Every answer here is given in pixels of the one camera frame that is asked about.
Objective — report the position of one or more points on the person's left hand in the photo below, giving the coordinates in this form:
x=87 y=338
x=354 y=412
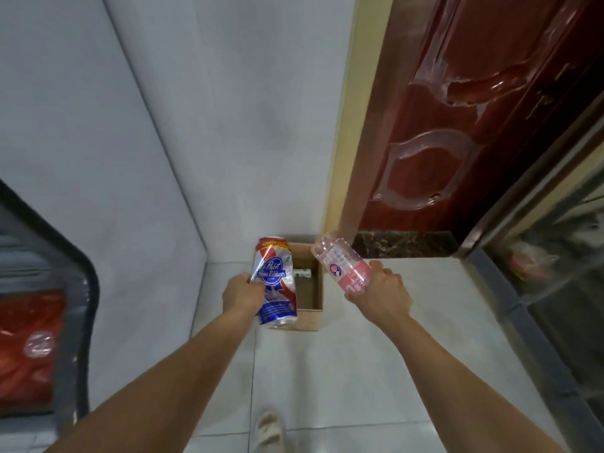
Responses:
x=243 y=297

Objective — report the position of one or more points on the brown cardboard box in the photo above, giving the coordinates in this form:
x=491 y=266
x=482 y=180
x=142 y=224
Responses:
x=309 y=297

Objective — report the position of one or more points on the person's right hand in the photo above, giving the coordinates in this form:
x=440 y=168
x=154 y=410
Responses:
x=384 y=297

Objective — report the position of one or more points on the glass display freezer snowflake print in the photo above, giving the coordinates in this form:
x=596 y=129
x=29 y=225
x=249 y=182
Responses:
x=71 y=301

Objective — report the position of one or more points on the pink label plastic bottle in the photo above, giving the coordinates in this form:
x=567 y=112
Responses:
x=340 y=261

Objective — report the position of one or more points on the blue crushed drink can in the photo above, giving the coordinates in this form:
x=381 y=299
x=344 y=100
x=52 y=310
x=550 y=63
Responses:
x=273 y=273

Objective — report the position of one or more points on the glass door cabinet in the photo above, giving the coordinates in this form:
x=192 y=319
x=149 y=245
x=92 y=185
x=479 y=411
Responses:
x=557 y=278

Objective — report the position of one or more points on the white crumpled wrapper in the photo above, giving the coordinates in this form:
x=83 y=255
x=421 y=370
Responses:
x=302 y=273

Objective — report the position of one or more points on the person's right forearm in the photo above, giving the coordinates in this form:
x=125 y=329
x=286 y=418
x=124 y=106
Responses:
x=462 y=386

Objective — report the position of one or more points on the person's left forearm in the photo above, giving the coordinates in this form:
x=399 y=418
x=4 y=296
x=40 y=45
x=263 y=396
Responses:
x=165 y=386

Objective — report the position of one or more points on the dark red door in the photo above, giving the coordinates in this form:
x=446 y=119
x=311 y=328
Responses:
x=472 y=89

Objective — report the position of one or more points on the person's left sandal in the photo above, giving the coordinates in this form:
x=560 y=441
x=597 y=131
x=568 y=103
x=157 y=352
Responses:
x=269 y=431

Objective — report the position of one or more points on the red plastic bag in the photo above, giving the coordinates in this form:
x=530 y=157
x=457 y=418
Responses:
x=28 y=349

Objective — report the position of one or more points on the yellow door frame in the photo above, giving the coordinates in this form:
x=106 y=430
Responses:
x=358 y=113

